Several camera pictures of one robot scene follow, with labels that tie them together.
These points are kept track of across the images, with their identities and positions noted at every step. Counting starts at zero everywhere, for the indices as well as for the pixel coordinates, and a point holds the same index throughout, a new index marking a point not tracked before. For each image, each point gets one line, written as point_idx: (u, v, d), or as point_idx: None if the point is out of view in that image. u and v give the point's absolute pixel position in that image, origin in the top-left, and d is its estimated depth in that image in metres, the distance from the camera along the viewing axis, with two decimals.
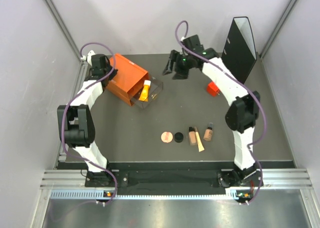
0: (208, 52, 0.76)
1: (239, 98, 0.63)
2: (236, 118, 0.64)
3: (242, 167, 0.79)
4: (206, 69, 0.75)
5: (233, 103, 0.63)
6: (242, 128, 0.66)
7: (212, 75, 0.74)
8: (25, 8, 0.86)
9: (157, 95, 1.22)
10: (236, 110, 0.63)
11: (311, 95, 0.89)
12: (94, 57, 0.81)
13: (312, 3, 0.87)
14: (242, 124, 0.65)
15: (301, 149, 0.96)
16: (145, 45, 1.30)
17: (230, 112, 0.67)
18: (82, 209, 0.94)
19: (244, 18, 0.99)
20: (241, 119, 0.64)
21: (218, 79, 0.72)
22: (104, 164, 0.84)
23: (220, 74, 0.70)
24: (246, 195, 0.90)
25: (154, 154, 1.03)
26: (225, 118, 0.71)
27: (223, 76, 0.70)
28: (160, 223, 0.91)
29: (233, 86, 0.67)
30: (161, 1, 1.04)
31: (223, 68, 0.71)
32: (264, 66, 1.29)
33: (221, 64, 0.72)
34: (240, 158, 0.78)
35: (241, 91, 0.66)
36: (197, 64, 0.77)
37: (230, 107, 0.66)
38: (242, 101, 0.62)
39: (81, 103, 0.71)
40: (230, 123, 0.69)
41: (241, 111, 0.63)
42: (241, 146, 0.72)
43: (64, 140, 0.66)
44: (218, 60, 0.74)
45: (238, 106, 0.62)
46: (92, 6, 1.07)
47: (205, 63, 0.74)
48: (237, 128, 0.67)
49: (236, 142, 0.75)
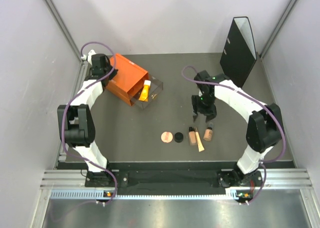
0: (218, 77, 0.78)
1: (256, 112, 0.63)
2: (258, 135, 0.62)
3: (245, 172, 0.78)
4: (217, 93, 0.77)
5: (252, 119, 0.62)
6: (266, 146, 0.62)
7: (225, 97, 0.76)
8: (25, 8, 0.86)
9: (157, 95, 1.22)
10: (256, 127, 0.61)
11: (311, 95, 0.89)
12: (94, 57, 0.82)
13: (312, 3, 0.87)
14: (265, 141, 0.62)
15: (301, 149, 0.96)
16: (145, 45, 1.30)
17: (250, 131, 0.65)
18: (82, 209, 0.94)
19: (244, 18, 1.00)
20: (263, 135, 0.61)
21: (231, 99, 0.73)
22: (104, 164, 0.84)
23: (232, 93, 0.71)
24: (247, 195, 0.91)
25: (155, 154, 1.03)
26: (247, 138, 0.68)
27: (236, 95, 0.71)
28: (160, 223, 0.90)
29: (247, 102, 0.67)
30: (161, 1, 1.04)
31: (234, 88, 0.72)
32: (264, 66, 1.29)
33: (232, 85, 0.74)
34: (246, 166, 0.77)
35: (256, 106, 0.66)
36: (209, 90, 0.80)
37: (249, 125, 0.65)
38: (259, 116, 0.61)
39: (81, 102, 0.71)
40: (252, 143, 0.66)
41: (261, 126, 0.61)
42: (254, 160, 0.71)
43: (64, 140, 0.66)
44: (229, 82, 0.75)
45: (256, 121, 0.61)
46: (92, 6, 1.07)
47: (215, 86, 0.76)
48: (261, 148, 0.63)
49: (247, 153, 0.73)
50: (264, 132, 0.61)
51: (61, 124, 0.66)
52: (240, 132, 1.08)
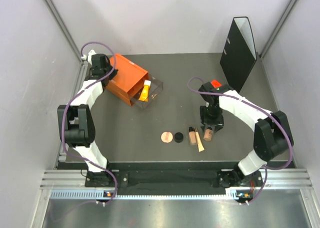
0: (222, 87, 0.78)
1: (262, 121, 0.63)
2: (265, 143, 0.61)
3: (247, 173, 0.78)
4: (222, 103, 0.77)
5: (258, 126, 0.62)
6: (274, 155, 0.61)
7: (230, 107, 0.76)
8: (25, 8, 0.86)
9: (157, 95, 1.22)
10: (262, 135, 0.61)
11: (311, 95, 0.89)
12: (94, 57, 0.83)
13: (312, 3, 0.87)
14: (273, 150, 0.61)
15: (301, 149, 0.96)
16: (145, 45, 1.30)
17: (257, 140, 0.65)
18: (82, 209, 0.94)
19: (244, 18, 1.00)
20: (270, 144, 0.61)
21: (237, 109, 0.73)
22: (104, 164, 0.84)
23: (237, 102, 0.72)
24: (247, 195, 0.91)
25: (155, 154, 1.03)
26: (254, 148, 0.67)
27: (241, 104, 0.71)
28: (160, 223, 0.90)
29: (252, 110, 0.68)
30: (161, 1, 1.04)
31: (239, 97, 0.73)
32: (264, 66, 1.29)
33: (236, 95, 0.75)
34: (248, 169, 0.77)
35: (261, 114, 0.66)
36: (213, 101, 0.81)
37: (256, 133, 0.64)
38: (266, 124, 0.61)
39: (81, 103, 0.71)
40: (260, 152, 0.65)
41: (268, 134, 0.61)
42: (258, 165, 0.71)
43: (64, 140, 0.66)
44: (234, 93, 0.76)
45: (262, 129, 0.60)
46: (92, 6, 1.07)
47: (220, 96, 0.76)
48: (269, 156, 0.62)
49: (250, 156, 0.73)
50: (271, 140, 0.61)
51: (61, 124, 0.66)
52: (240, 132, 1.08)
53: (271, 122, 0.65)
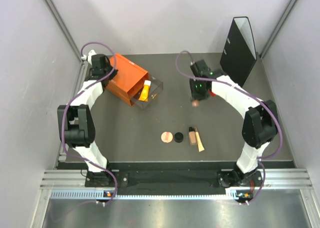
0: (215, 72, 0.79)
1: (253, 108, 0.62)
2: (254, 131, 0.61)
3: (245, 171, 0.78)
4: (215, 88, 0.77)
5: (248, 114, 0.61)
6: (260, 142, 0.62)
7: (224, 94, 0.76)
8: (25, 8, 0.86)
9: (157, 95, 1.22)
10: (251, 122, 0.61)
11: (311, 95, 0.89)
12: (94, 57, 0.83)
13: (312, 3, 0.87)
14: (261, 137, 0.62)
15: (301, 148, 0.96)
16: (145, 45, 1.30)
17: (246, 126, 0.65)
18: (82, 209, 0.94)
19: (244, 18, 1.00)
20: (259, 132, 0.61)
21: (229, 95, 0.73)
22: (104, 164, 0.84)
23: (230, 89, 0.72)
24: (247, 195, 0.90)
25: (155, 154, 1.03)
26: (242, 134, 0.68)
27: (233, 90, 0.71)
28: (160, 223, 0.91)
29: (244, 98, 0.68)
30: (161, 1, 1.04)
31: (232, 84, 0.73)
32: (264, 66, 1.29)
33: (229, 81, 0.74)
34: (245, 165, 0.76)
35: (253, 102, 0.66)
36: (206, 85, 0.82)
37: (246, 121, 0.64)
38: (256, 112, 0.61)
39: (81, 103, 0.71)
40: (248, 138, 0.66)
41: (257, 121, 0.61)
42: (251, 157, 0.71)
43: (64, 140, 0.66)
44: (227, 78, 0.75)
45: (252, 117, 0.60)
46: (92, 6, 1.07)
47: (213, 83, 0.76)
48: (255, 143, 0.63)
49: (245, 151, 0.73)
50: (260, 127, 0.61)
51: (61, 124, 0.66)
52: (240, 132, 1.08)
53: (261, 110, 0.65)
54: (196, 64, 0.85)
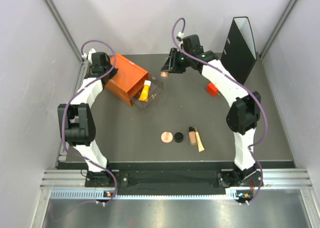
0: (207, 55, 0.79)
1: (239, 99, 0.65)
2: (238, 119, 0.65)
3: (243, 168, 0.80)
4: (205, 72, 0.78)
5: (234, 104, 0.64)
6: (243, 129, 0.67)
7: (212, 77, 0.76)
8: (25, 8, 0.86)
9: (157, 95, 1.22)
10: (237, 111, 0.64)
11: (311, 95, 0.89)
12: (94, 55, 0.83)
13: (312, 3, 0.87)
14: (242, 124, 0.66)
15: (301, 148, 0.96)
16: (145, 45, 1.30)
17: (230, 112, 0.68)
18: (82, 209, 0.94)
19: (244, 18, 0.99)
20: (242, 120, 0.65)
21: (218, 81, 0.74)
22: (104, 163, 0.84)
23: (220, 76, 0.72)
24: (247, 195, 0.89)
25: (155, 154, 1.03)
26: (226, 119, 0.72)
27: (223, 78, 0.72)
28: (160, 223, 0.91)
29: (233, 87, 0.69)
30: (162, 1, 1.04)
31: (222, 71, 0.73)
32: (264, 66, 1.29)
33: (221, 67, 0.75)
34: (240, 160, 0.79)
35: (241, 91, 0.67)
36: (195, 66, 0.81)
37: (231, 109, 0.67)
38: (242, 102, 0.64)
39: (80, 102, 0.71)
40: (231, 125, 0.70)
41: (242, 111, 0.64)
42: (242, 147, 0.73)
43: (65, 139, 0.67)
44: (218, 63, 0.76)
45: (238, 107, 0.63)
46: (92, 5, 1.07)
47: (204, 65, 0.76)
48: (237, 129, 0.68)
49: (237, 143, 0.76)
50: (243, 117, 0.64)
51: (61, 123, 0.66)
52: None
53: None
54: (189, 39, 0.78)
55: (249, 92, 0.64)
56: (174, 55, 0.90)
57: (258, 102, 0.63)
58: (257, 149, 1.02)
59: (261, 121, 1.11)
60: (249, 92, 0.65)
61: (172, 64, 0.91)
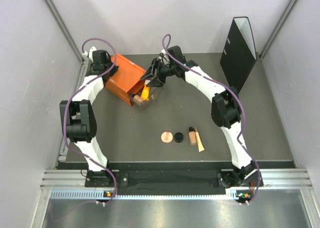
0: (188, 64, 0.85)
1: (218, 94, 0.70)
2: (220, 113, 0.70)
3: (240, 167, 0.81)
4: (189, 77, 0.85)
5: (214, 99, 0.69)
6: (227, 123, 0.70)
7: (194, 81, 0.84)
8: (26, 8, 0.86)
9: (157, 95, 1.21)
10: (217, 105, 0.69)
11: (311, 95, 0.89)
12: (95, 52, 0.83)
13: (312, 3, 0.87)
14: (225, 118, 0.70)
15: (301, 149, 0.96)
16: (145, 45, 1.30)
17: (214, 109, 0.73)
18: (82, 209, 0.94)
19: (244, 18, 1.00)
20: (224, 114, 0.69)
21: (199, 83, 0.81)
22: (104, 162, 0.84)
23: (199, 77, 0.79)
24: (246, 195, 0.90)
25: (155, 154, 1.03)
26: (212, 117, 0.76)
27: (202, 79, 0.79)
28: (160, 223, 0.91)
29: (211, 85, 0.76)
30: (162, 1, 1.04)
31: (201, 73, 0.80)
32: (264, 66, 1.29)
33: (199, 70, 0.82)
34: (236, 158, 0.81)
35: (219, 88, 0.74)
36: (179, 75, 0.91)
37: (213, 105, 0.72)
38: (221, 96, 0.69)
39: (83, 98, 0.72)
40: (217, 121, 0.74)
41: (221, 104, 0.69)
42: (233, 142, 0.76)
43: (66, 134, 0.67)
44: (198, 68, 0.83)
45: (217, 101, 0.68)
46: (92, 5, 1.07)
47: (186, 72, 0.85)
48: (222, 123, 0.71)
49: (229, 141, 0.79)
50: (224, 109, 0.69)
51: (63, 118, 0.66)
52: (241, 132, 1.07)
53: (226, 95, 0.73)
54: (172, 51, 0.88)
55: (226, 87, 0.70)
56: (158, 65, 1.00)
57: (234, 96, 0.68)
58: (256, 149, 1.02)
59: (261, 121, 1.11)
60: (226, 87, 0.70)
61: (155, 72, 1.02)
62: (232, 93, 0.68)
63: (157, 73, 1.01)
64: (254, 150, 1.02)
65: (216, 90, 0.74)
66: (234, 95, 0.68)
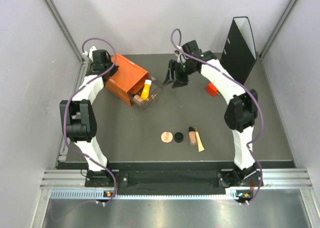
0: (206, 55, 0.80)
1: (236, 96, 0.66)
2: (235, 117, 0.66)
3: (242, 168, 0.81)
4: (204, 72, 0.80)
5: (231, 101, 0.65)
6: (241, 127, 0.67)
7: (210, 76, 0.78)
8: (25, 8, 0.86)
9: (157, 95, 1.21)
10: (234, 108, 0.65)
11: (311, 95, 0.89)
12: (95, 52, 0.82)
13: (312, 3, 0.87)
14: (240, 122, 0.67)
15: (301, 149, 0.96)
16: (145, 45, 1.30)
17: (228, 110, 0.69)
18: (81, 209, 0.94)
19: (244, 18, 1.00)
20: (240, 117, 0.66)
21: (216, 80, 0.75)
22: (104, 162, 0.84)
23: (218, 74, 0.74)
24: (247, 195, 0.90)
25: (154, 154, 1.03)
26: (224, 117, 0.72)
27: (221, 76, 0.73)
28: (160, 223, 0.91)
29: (230, 85, 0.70)
30: (162, 1, 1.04)
31: (220, 69, 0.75)
32: (264, 66, 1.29)
33: (218, 65, 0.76)
34: (239, 159, 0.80)
35: (238, 89, 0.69)
36: (196, 66, 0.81)
37: (229, 106, 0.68)
38: (239, 100, 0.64)
39: (83, 97, 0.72)
40: (230, 123, 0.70)
41: (239, 108, 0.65)
42: (241, 146, 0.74)
43: (66, 134, 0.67)
44: (217, 62, 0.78)
45: (235, 105, 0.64)
46: (92, 5, 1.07)
47: (203, 65, 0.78)
48: (235, 126, 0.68)
49: (236, 142, 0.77)
50: (240, 114, 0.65)
51: (63, 118, 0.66)
52: None
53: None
54: (187, 44, 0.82)
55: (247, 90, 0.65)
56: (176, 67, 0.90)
57: (254, 100, 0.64)
58: (256, 148, 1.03)
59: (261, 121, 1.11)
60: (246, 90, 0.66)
61: (174, 74, 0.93)
62: (252, 97, 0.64)
63: (175, 74, 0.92)
64: (254, 150, 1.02)
65: (235, 91, 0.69)
66: (254, 99, 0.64)
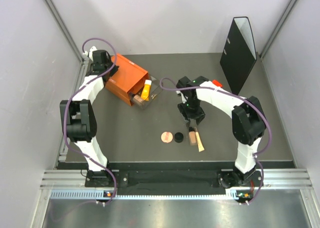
0: (198, 80, 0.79)
1: (237, 106, 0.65)
2: (243, 128, 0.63)
3: (244, 172, 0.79)
4: (200, 95, 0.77)
5: (234, 112, 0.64)
6: (252, 138, 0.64)
7: (207, 97, 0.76)
8: (25, 8, 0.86)
9: (157, 95, 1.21)
10: (239, 120, 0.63)
11: (311, 95, 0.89)
12: (95, 52, 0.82)
13: (312, 3, 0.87)
14: (250, 133, 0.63)
15: (301, 149, 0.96)
16: (145, 45, 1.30)
17: (235, 125, 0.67)
18: (81, 209, 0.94)
19: (244, 18, 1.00)
20: (248, 128, 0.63)
21: (214, 99, 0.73)
22: (104, 162, 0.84)
23: (213, 92, 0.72)
24: (246, 195, 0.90)
25: (154, 154, 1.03)
26: (234, 134, 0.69)
27: (217, 93, 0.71)
28: (160, 223, 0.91)
29: (228, 98, 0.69)
30: (162, 1, 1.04)
31: (214, 87, 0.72)
32: (264, 66, 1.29)
33: (211, 85, 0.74)
34: (241, 163, 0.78)
35: (237, 101, 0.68)
36: (191, 94, 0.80)
37: (234, 120, 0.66)
38: (241, 109, 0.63)
39: (83, 97, 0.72)
40: (239, 137, 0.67)
41: (244, 118, 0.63)
42: (247, 155, 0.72)
43: (66, 134, 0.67)
44: (209, 83, 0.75)
45: (239, 115, 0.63)
46: (92, 5, 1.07)
47: (197, 89, 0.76)
48: (247, 139, 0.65)
49: (240, 150, 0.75)
50: (247, 124, 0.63)
51: (63, 118, 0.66)
52: None
53: (246, 106, 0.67)
54: (180, 82, 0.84)
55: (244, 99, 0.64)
56: (183, 110, 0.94)
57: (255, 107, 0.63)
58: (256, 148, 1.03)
59: None
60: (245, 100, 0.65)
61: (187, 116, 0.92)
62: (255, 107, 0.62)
63: (188, 115, 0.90)
64: None
65: (236, 103, 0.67)
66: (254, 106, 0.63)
